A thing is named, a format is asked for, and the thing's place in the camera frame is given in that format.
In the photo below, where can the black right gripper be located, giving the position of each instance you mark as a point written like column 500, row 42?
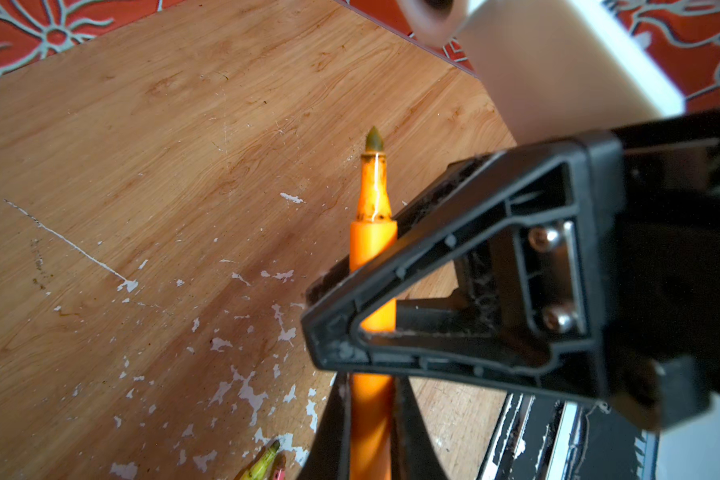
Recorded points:
column 668, row 243

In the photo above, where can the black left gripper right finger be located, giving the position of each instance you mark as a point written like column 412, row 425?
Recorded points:
column 412, row 454

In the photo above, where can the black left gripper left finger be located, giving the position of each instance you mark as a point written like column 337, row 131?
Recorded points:
column 329, row 457

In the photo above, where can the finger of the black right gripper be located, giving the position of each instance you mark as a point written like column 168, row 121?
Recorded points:
column 505, row 276

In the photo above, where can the pink marker pen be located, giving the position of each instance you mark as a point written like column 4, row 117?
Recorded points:
column 278, row 471

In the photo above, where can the yellow marker pen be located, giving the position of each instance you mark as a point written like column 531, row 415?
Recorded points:
column 258, row 469

